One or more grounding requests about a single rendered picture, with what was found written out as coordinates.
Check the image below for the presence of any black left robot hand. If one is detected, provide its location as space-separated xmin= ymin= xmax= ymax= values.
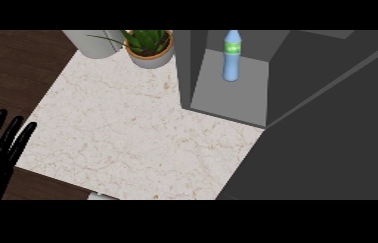
xmin=0 ymin=108 xmax=39 ymax=200

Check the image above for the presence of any dark grey cabinet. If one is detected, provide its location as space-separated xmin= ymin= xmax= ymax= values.
xmin=173 ymin=30 xmax=378 ymax=129

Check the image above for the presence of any blue water bottle green label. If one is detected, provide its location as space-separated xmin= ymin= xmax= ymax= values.
xmin=222 ymin=30 xmax=244 ymax=83

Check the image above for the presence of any dark grey cabinet door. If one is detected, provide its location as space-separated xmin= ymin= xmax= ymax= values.
xmin=215 ymin=57 xmax=378 ymax=201

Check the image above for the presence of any small pale grey object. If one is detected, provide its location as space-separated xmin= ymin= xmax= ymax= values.
xmin=88 ymin=191 xmax=120 ymax=201

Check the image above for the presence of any pale grey cylindrical appliance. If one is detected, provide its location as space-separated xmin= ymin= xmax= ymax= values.
xmin=63 ymin=30 xmax=128 ymax=60

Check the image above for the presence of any green potted plant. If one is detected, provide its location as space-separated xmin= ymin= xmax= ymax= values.
xmin=88 ymin=30 xmax=176 ymax=70

